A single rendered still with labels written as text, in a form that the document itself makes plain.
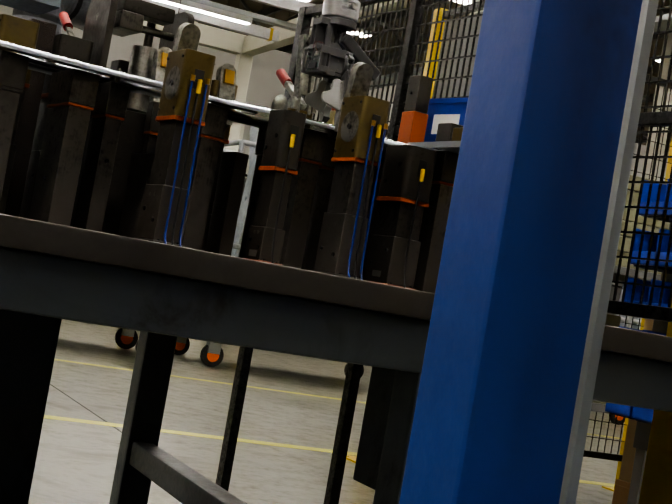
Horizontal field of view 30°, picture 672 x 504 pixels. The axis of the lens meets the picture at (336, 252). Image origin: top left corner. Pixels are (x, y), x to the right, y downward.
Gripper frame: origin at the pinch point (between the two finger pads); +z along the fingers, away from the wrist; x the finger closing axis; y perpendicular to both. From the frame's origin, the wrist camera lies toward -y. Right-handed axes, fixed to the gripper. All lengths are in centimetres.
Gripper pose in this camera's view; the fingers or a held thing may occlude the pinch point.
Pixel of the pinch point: (332, 120)
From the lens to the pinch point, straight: 256.3
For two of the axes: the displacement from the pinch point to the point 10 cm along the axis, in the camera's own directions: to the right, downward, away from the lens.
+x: 5.2, 0.6, -8.5
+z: -1.6, 9.9, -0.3
